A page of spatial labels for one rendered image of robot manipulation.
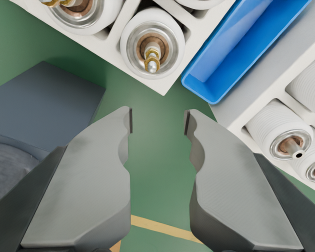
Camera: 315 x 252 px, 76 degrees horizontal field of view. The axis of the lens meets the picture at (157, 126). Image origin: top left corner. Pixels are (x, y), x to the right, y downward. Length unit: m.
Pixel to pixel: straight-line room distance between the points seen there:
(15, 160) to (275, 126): 0.45
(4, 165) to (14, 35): 0.38
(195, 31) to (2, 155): 0.36
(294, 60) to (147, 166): 0.55
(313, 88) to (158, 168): 0.54
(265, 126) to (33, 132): 0.43
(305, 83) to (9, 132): 0.52
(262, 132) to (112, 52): 0.33
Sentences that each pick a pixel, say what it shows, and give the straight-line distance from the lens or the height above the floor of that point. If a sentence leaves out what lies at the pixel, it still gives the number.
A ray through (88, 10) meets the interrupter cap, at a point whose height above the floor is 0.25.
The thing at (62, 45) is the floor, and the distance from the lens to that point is 0.61.
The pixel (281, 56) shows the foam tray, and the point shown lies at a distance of 0.50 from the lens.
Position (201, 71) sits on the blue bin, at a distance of 0.59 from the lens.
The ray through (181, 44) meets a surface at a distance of 0.31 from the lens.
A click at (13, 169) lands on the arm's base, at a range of 0.38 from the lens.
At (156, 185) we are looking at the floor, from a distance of 0.85.
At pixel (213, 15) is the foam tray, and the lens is 0.39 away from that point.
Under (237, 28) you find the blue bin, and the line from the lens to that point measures 0.59.
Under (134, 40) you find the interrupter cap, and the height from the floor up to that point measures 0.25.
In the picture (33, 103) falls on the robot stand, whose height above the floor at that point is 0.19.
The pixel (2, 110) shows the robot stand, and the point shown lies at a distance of 0.44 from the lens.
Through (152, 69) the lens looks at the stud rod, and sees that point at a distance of 0.23.
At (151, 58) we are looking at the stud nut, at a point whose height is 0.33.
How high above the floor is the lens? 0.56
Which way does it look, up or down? 57 degrees down
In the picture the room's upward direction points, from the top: 179 degrees clockwise
